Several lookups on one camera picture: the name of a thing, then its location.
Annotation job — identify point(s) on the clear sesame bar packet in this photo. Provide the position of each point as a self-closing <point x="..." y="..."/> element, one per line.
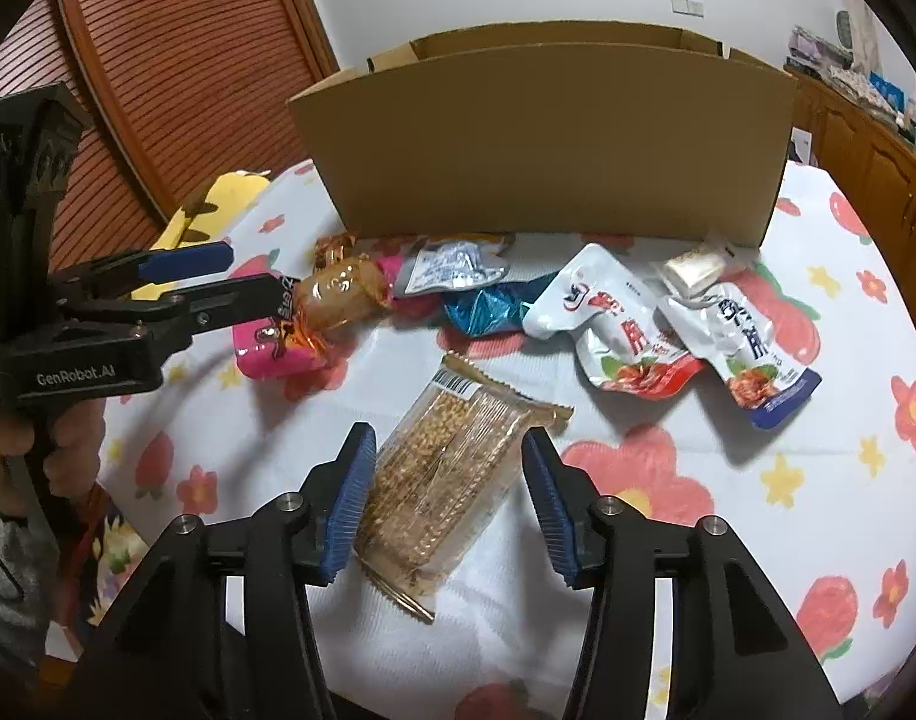
<point x="435" y="480"/>

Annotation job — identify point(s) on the amber candy packet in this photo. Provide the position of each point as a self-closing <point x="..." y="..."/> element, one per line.
<point x="338" y="292"/>

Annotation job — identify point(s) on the pink snack packet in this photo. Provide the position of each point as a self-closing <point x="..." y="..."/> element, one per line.
<point x="259" y="352"/>

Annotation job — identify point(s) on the blue box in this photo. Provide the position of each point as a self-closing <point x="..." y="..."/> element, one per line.
<point x="887" y="87"/>

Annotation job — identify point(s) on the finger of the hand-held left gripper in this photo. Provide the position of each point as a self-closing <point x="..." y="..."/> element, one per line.
<point x="188" y="260"/>
<point x="233" y="298"/>

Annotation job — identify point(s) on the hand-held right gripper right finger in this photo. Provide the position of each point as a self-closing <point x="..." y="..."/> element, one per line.
<point x="548" y="502"/>

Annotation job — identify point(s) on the person's left hand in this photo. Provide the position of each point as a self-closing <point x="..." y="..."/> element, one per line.
<point x="86" y="431"/>

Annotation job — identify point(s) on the person's left forearm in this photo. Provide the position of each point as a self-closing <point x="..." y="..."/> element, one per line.
<point x="8" y="577"/>

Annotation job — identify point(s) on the yellow cushion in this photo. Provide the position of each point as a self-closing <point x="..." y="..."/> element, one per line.
<point x="218" y="195"/>

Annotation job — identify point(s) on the lilac patterned box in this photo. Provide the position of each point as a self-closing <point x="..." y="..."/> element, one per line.
<point x="812" y="45"/>

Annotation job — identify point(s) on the white pouch with blue edge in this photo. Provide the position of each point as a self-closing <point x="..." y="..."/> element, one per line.
<point x="735" y="330"/>

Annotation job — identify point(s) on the white pouch with red print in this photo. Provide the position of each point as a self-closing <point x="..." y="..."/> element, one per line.
<point x="593" y="300"/>

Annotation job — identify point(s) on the wooden desk with clutter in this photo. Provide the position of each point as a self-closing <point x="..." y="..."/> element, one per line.
<point x="878" y="165"/>

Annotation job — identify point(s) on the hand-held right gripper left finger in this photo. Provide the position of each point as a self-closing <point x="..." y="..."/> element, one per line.
<point x="349" y="495"/>

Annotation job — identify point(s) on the white floral tablecloth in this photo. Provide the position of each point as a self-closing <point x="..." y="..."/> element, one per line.
<point x="728" y="480"/>

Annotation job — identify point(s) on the small white candy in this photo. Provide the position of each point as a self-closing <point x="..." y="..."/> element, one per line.
<point x="694" y="270"/>

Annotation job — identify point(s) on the brown wooden louvre door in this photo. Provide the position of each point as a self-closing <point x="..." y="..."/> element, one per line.
<point x="188" y="52"/>

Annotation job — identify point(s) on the grey oval appliance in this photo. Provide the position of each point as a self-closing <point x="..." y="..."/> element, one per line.
<point x="845" y="26"/>

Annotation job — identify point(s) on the blue foil snack packet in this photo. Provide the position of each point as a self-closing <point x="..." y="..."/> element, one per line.
<point x="480" y="311"/>

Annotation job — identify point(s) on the white wall switch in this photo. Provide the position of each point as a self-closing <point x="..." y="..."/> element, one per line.
<point x="687" y="5"/>

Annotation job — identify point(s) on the silver grey snack pouch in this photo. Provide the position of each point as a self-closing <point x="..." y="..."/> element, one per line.
<point x="447" y="266"/>

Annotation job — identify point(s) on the brown cardboard box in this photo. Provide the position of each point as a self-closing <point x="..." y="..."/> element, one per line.
<point x="540" y="150"/>

